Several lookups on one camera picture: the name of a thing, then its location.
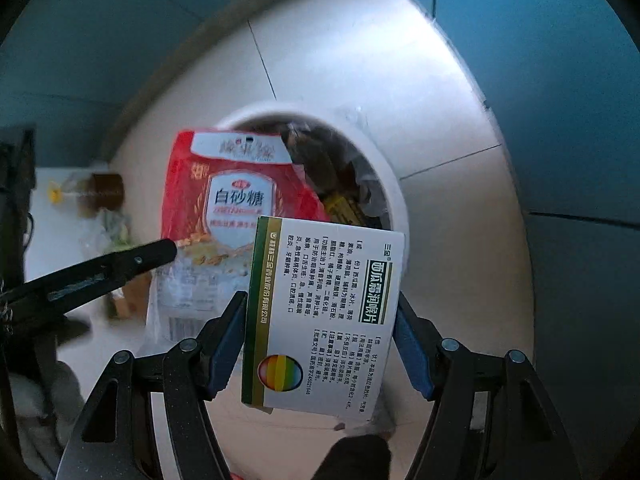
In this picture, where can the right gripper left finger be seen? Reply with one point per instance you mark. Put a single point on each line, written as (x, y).
(114, 435)

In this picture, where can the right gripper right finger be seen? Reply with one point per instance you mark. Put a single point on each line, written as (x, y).
(491, 416)

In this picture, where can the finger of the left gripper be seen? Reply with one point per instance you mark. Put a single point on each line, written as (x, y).
(72, 287)

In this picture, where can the red white sugar bag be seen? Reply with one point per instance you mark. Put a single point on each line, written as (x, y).
(218, 184)

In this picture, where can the white green medicine box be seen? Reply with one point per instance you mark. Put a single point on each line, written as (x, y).
(321, 310)

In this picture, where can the white round trash bin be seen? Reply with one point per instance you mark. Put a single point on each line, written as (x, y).
(351, 127)

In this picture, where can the blue kitchen base cabinets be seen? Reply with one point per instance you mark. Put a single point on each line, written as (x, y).
(512, 127)

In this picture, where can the brown cardboard box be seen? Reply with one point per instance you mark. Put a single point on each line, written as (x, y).
(131, 300)

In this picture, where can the left grey slipper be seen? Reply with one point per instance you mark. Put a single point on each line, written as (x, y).
(45, 430)

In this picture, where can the white plastic bag pile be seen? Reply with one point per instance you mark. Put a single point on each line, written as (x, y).
(108, 231)

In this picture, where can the cooking oil bottle yellow cap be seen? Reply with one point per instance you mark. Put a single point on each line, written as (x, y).
(88, 193)

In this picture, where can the right black trouser leg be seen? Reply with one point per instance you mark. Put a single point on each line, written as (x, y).
(364, 457)

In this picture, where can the yellow package in bin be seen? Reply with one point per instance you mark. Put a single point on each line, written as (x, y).
(342, 209)

